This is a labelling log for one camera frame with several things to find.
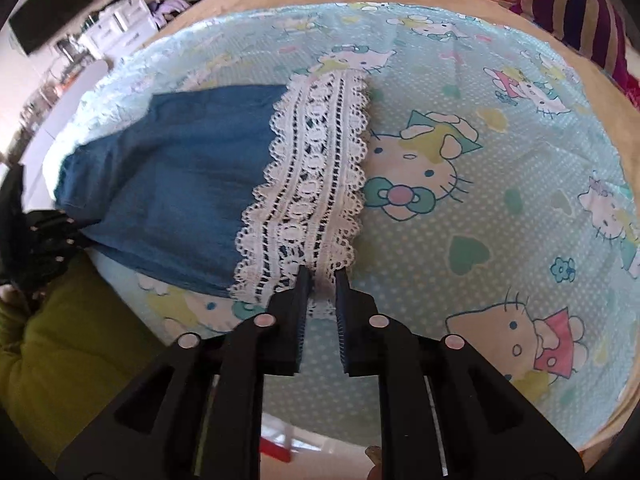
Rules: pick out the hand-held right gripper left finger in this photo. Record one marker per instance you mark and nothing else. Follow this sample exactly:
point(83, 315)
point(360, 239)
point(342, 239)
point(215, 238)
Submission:
point(300, 321)

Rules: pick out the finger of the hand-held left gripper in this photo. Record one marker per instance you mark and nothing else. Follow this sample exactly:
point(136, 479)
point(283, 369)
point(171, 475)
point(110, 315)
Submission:
point(55, 246)

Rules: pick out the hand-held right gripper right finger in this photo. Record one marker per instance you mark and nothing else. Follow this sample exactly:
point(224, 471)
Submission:
point(343, 321)

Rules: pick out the blue denim garment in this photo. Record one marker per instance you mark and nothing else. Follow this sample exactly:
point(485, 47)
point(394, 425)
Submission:
point(175, 170)

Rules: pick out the person's left hand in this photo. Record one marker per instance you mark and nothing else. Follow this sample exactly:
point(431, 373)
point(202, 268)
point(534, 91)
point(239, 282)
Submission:
point(9, 296)

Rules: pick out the red floor object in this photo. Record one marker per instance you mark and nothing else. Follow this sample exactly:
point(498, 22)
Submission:
point(284, 447)

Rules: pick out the white round table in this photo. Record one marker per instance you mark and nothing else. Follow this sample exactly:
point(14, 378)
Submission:
point(82, 90)

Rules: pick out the light blue cat-print blanket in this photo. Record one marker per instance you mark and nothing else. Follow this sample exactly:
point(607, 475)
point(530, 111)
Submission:
point(500, 240)

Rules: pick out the black television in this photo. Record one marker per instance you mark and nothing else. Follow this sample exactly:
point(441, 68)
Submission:
point(45, 15)

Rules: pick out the white drawer unit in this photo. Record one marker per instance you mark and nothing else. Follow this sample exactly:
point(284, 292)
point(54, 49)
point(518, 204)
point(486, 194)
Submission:
point(120, 25)

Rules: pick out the purple striped pillow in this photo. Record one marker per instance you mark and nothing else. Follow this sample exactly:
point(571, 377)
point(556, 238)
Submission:
point(575, 17)

